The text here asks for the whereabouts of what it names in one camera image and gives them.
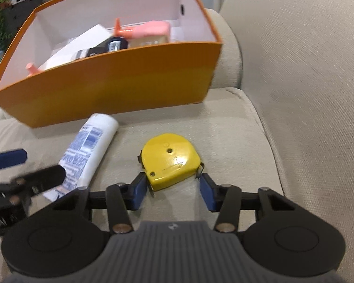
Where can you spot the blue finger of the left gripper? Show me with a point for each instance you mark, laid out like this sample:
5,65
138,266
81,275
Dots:
12,158

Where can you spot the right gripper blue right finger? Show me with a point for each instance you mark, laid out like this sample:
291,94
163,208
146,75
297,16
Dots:
214,195

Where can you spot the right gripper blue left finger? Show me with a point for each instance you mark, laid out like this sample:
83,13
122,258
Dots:
130,195

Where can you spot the pink cup with handle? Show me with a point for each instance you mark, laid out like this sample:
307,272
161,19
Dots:
32,69

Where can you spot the plaid black glasses case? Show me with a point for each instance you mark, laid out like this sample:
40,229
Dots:
85,53

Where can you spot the illustrated card box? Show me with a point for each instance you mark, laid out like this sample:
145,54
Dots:
147,41

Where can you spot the pink spray bottle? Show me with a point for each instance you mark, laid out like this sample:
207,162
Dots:
144,30

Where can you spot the yellow tape measure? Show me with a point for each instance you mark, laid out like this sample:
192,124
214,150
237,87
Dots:
168,159

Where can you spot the white blue tube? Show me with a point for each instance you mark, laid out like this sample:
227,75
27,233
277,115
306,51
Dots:
84,154

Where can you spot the orange cardboard storage box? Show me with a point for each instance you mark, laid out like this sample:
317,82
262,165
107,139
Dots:
174,73

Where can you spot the dark cabinet with plants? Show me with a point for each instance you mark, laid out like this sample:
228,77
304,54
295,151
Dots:
16,14

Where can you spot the dark blue spray can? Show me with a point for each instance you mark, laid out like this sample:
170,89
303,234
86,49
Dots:
116,43

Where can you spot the white flat box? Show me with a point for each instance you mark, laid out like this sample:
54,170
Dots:
89,39

